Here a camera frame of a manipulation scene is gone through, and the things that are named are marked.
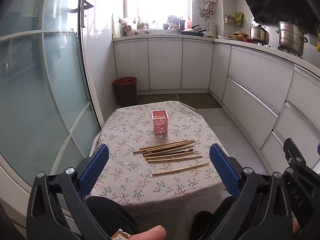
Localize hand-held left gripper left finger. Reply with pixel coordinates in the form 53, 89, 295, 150
26, 144, 110, 240

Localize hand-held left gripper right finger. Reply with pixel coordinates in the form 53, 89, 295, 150
209, 144, 294, 240

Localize light bamboo chopstick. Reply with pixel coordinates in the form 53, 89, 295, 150
152, 162, 209, 175

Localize dark brown chopstick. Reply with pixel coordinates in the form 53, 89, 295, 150
143, 149, 194, 156

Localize pile of wooden chopsticks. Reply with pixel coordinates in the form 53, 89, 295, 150
132, 139, 203, 163

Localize pink cutout chopstick holder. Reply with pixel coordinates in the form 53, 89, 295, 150
151, 110, 169, 135

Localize person's left hand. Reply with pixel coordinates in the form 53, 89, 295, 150
132, 226, 167, 240

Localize floral tablecloth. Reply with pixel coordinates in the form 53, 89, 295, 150
89, 101, 237, 215

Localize person's black trousers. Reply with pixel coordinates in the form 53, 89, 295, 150
85, 196, 237, 240

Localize brown trash bin red liner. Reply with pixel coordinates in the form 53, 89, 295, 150
113, 77, 138, 107

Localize frosted glass sliding door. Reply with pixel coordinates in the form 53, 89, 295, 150
0, 0, 105, 220

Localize large steel steamer pot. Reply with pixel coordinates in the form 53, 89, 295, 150
276, 21, 309, 57

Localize white kitchen base cabinets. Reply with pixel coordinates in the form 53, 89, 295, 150
113, 36, 320, 179

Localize small steel pot with lid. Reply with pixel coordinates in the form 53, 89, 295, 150
249, 24, 270, 44

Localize food basket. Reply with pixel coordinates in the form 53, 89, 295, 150
230, 31, 250, 41

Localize black wok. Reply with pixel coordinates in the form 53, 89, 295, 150
180, 24, 207, 36

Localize white cutting board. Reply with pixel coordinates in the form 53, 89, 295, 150
112, 13, 121, 38

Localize white kitchen countertop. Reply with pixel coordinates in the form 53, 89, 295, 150
112, 34, 320, 68

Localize black range hood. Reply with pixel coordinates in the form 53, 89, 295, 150
231, 0, 320, 35

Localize kitchen window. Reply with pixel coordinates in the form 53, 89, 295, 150
82, 0, 198, 30

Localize black door handle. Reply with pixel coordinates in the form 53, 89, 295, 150
80, 0, 94, 28

